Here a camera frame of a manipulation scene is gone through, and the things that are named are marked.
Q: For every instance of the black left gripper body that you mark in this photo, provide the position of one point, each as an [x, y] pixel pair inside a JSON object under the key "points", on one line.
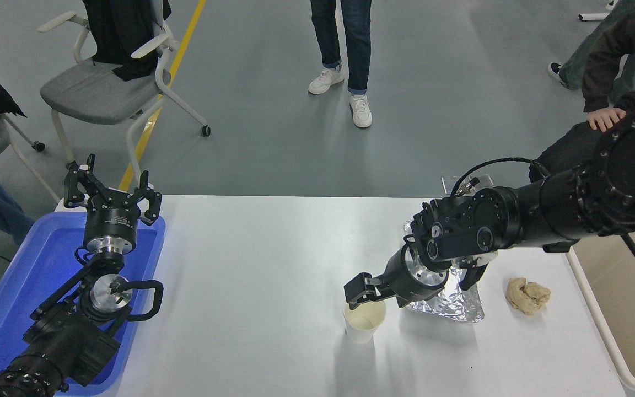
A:
{"points": [[111, 219]]}

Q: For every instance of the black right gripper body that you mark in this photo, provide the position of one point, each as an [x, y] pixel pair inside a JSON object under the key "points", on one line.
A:
{"points": [[400, 284]]}

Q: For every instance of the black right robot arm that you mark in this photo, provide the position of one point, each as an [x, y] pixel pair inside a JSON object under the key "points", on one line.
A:
{"points": [[543, 207]]}

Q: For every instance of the white paper cup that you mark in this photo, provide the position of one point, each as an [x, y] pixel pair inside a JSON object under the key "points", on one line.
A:
{"points": [[362, 325]]}

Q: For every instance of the seated person's hand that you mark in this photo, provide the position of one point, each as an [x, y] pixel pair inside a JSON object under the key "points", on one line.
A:
{"points": [[605, 118]]}

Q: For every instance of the silver foil tray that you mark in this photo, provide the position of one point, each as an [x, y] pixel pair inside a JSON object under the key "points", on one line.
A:
{"points": [[461, 306]]}

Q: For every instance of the grey chair with castors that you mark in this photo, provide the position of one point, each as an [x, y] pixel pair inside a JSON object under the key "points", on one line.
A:
{"points": [[20, 138]]}

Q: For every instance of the blue plastic tray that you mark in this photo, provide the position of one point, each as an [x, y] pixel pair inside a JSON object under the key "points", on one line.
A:
{"points": [[25, 275]]}

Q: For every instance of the metal floor plate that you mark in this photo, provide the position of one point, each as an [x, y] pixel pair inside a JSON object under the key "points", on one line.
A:
{"points": [[485, 180], [448, 184]]}

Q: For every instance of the crumpled tan paper ball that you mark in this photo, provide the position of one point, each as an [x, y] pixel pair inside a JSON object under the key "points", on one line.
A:
{"points": [[527, 296]]}

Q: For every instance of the black jacket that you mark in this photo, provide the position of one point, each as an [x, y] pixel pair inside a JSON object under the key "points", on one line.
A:
{"points": [[119, 33]]}

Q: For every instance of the large pale bin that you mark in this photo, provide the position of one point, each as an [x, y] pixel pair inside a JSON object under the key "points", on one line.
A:
{"points": [[620, 314]]}

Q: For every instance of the standing person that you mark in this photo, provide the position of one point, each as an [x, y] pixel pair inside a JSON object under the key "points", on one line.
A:
{"points": [[356, 44]]}

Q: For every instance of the person in pale trousers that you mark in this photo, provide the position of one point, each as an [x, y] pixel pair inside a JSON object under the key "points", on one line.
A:
{"points": [[571, 66]]}

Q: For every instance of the seated person in black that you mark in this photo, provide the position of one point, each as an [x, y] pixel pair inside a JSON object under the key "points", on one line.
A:
{"points": [[626, 49]]}

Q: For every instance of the white furniture base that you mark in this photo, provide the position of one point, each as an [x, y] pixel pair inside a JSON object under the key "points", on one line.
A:
{"points": [[593, 16]]}

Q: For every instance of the grey chair with white frame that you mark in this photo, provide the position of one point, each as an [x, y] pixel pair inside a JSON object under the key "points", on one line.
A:
{"points": [[91, 91]]}

